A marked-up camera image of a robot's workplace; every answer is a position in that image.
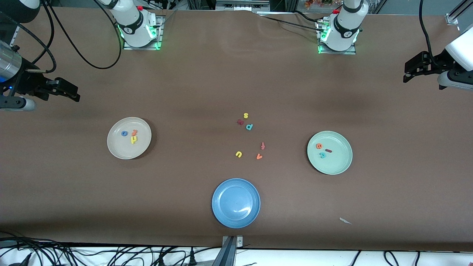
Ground brown table cover sheet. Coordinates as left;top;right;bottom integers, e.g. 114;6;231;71
0;7;473;252

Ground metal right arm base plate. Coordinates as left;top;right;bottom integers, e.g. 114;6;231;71
123;16;163;51

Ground black floor cable bundle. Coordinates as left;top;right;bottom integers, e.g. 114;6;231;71
0;231;111;266
349;250;422;266
111;247;222;266

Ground blue plate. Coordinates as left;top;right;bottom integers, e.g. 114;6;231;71
211;178;261;229

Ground black base power cable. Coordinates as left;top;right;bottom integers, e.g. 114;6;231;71
259;10;327;34

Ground metal table clamp bracket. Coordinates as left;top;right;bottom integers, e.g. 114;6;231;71
211;235;244;266

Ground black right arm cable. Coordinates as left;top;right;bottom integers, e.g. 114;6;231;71
0;0;122;73

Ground pale green plate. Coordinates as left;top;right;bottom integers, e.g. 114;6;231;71
307;130;353;175

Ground aluminium frame profile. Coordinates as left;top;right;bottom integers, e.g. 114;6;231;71
445;0;473;26

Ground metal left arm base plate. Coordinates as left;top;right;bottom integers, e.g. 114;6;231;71
317;20;357;55

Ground beige brown plate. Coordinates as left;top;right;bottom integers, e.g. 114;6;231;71
107;117;152;160

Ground orange artificial flowers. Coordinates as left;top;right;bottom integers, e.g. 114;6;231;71
305;0;342;8

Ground grey power strip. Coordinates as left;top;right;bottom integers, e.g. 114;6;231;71
215;0;271;11

